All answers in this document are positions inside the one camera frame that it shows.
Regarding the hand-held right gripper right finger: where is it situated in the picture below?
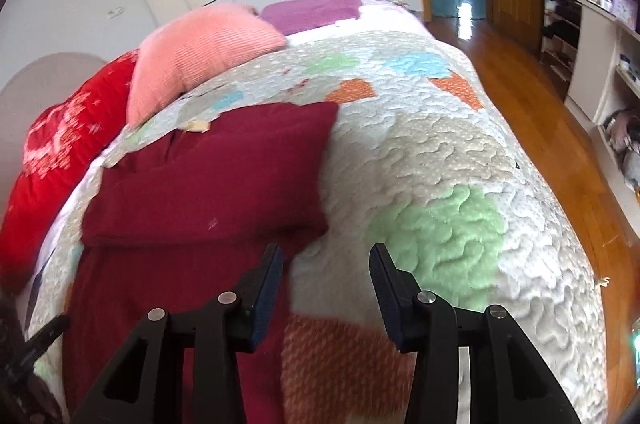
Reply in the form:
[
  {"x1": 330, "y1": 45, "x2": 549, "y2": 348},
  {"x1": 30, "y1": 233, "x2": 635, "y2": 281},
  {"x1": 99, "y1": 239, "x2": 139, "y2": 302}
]
[{"x1": 369, "y1": 243, "x2": 583, "y2": 424}]

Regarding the white shelf unit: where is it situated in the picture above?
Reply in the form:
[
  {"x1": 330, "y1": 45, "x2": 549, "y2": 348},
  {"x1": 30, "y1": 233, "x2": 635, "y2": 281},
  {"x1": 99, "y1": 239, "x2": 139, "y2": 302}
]
[{"x1": 564, "y1": 0, "x2": 640, "y2": 207}]

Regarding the red patterned pillow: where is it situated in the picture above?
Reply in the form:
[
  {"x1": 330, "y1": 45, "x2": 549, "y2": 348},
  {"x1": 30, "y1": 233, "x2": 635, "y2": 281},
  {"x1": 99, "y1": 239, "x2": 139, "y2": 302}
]
[{"x1": 0, "y1": 50, "x2": 142, "y2": 296}]

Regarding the bundle of clothes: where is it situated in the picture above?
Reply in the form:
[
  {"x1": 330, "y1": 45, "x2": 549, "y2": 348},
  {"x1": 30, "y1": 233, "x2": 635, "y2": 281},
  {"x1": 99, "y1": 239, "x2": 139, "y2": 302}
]
[{"x1": 601, "y1": 107, "x2": 640, "y2": 192}]

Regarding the pink knitted pillow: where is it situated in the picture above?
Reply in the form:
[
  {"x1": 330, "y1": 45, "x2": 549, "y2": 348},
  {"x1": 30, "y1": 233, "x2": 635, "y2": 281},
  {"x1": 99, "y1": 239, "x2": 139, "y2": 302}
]
[{"x1": 126, "y1": 2, "x2": 290, "y2": 129}]

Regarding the purple box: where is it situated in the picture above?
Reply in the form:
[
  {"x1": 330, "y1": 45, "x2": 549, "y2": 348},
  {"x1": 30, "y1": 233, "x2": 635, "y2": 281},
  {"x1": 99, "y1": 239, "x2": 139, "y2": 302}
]
[{"x1": 606, "y1": 0, "x2": 640, "y2": 31}]

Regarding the patchwork quilted bed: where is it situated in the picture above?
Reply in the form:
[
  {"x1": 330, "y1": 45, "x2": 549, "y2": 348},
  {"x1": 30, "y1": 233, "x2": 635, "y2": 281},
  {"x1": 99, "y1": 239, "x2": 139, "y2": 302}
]
[{"x1": 15, "y1": 0, "x2": 610, "y2": 424}]

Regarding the purple pillow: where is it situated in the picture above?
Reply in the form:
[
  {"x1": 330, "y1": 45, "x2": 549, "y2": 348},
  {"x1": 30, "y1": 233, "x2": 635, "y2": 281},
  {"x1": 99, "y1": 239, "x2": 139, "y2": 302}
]
[{"x1": 259, "y1": 0, "x2": 362, "y2": 36}]

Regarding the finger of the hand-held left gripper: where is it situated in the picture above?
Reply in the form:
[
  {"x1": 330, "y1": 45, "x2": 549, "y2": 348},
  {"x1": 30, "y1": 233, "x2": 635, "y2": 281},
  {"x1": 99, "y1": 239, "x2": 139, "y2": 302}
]
[{"x1": 20, "y1": 313, "x2": 70, "y2": 357}]

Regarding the dark red pillow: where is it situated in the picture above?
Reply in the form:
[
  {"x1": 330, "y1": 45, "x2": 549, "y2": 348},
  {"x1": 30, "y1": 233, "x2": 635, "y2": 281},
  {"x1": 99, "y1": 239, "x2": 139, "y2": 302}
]
[{"x1": 62, "y1": 101, "x2": 342, "y2": 424}]

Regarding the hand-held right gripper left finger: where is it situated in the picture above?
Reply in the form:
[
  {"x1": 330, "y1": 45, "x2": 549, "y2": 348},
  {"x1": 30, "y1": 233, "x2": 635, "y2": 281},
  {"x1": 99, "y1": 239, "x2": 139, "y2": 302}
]
[{"x1": 70, "y1": 243, "x2": 286, "y2": 424}]

